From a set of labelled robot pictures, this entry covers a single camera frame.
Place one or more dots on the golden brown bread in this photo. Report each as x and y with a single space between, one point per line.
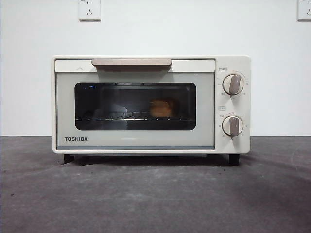
162 108

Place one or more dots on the white Toshiba toaster oven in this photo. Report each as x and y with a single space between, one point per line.
233 104

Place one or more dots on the timer knob with beige grip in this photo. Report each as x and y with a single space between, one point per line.
232 125

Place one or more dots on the white wall power outlet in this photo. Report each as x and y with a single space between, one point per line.
305 9
89 9

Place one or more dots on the temperature knob with beige grip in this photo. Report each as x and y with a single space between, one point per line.
233 84

